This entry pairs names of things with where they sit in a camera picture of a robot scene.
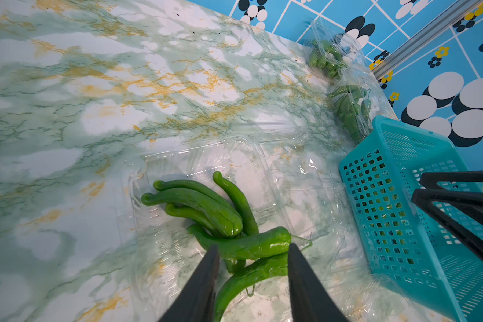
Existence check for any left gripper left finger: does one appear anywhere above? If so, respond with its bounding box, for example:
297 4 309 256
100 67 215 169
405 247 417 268
159 246 219 322

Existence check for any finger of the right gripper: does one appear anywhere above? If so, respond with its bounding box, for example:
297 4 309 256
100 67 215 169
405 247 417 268
419 170 483 189
412 189 483 262

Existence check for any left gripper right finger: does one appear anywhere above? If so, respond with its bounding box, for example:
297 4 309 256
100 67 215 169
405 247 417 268
288 244 348 322

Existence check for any right frame post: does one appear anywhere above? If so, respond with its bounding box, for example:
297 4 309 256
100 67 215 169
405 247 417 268
373 0 482 79

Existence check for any green pepper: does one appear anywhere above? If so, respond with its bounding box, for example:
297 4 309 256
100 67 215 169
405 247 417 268
213 253 288 321
187 225 313 260

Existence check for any teal plastic basket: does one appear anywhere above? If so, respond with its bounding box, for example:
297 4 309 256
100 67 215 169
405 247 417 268
339 116 483 321

